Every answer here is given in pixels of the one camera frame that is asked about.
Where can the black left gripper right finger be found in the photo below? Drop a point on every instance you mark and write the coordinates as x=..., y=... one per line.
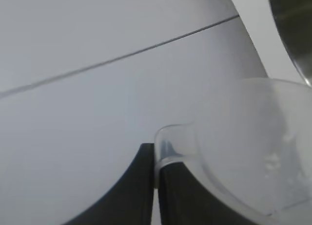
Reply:
x=185, y=203

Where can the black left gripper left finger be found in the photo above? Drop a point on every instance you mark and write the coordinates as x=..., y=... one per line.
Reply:
x=131, y=195

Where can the clear plastic measuring cup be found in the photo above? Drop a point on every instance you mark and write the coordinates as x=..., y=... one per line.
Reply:
x=243, y=125

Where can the stainless steel mixing bowl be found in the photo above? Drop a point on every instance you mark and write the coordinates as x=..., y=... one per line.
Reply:
x=297, y=27

